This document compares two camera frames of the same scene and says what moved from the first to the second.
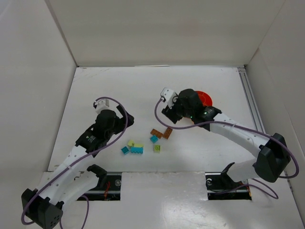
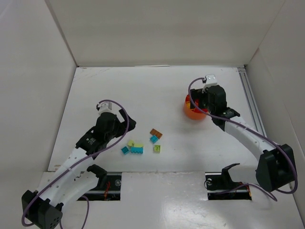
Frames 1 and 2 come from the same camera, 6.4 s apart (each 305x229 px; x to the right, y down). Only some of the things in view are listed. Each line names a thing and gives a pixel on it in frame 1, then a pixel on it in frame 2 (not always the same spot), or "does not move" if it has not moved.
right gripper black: [171, 114] -> [198, 99]
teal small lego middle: [154, 139] does not move
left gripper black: [123, 117] does not move
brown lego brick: [155, 132] does not move
